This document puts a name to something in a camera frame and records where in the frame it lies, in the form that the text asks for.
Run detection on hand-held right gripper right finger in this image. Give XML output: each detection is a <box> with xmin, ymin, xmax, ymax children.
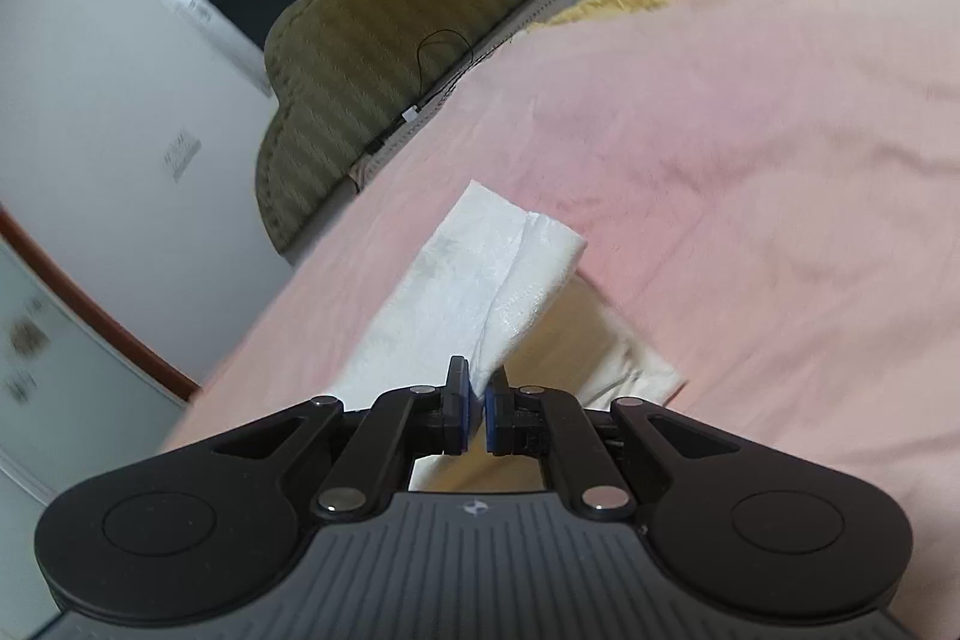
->
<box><xmin>484</xmin><ymin>368</ymin><xmax>745</xmax><ymax>522</ymax></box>

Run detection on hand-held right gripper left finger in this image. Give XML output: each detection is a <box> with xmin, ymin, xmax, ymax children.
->
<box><xmin>212</xmin><ymin>355</ymin><xmax>475</xmax><ymax>522</ymax></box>

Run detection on white pants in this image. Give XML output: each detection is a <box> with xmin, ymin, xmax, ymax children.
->
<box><xmin>328</xmin><ymin>179</ymin><xmax>688</xmax><ymax>492</ymax></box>

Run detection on pink blanket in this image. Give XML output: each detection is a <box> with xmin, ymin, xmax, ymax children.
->
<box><xmin>161</xmin><ymin>0</ymin><xmax>960</xmax><ymax>640</ymax></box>

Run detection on white flower-print wardrobe door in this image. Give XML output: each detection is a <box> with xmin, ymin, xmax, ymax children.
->
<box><xmin>0</xmin><ymin>235</ymin><xmax>188</xmax><ymax>640</ymax></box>

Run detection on olive green headboard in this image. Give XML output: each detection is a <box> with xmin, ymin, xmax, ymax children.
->
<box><xmin>253</xmin><ymin>0</ymin><xmax>647</xmax><ymax>256</ymax></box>

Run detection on black cable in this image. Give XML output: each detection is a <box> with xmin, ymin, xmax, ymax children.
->
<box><xmin>365</xmin><ymin>30</ymin><xmax>475</xmax><ymax>156</ymax></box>

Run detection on white wall sticker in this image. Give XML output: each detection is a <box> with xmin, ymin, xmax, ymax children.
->
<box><xmin>160</xmin><ymin>128</ymin><xmax>204</xmax><ymax>183</ymax></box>

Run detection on brown wooden door frame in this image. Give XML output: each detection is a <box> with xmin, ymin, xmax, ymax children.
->
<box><xmin>0</xmin><ymin>203</ymin><xmax>200</xmax><ymax>402</ymax></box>

